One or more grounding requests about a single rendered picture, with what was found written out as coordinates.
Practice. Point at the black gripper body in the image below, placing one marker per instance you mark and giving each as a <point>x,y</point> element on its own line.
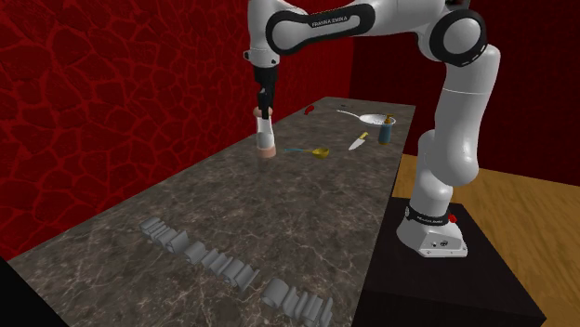
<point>264,79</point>

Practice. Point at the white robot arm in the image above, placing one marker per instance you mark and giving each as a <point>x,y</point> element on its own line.
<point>457,104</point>

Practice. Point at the small red pepper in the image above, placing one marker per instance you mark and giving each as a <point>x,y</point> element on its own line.
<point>309,110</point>

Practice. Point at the white and pink bottle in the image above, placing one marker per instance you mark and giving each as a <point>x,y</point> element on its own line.
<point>264,136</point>

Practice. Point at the white skimmer spoon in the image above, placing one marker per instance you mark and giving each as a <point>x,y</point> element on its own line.
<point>377,119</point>

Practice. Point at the blue bottle with yellow pump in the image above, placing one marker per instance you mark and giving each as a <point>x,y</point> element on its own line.
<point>385,132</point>

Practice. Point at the black robot stand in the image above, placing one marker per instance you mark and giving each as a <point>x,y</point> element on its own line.
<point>435,290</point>

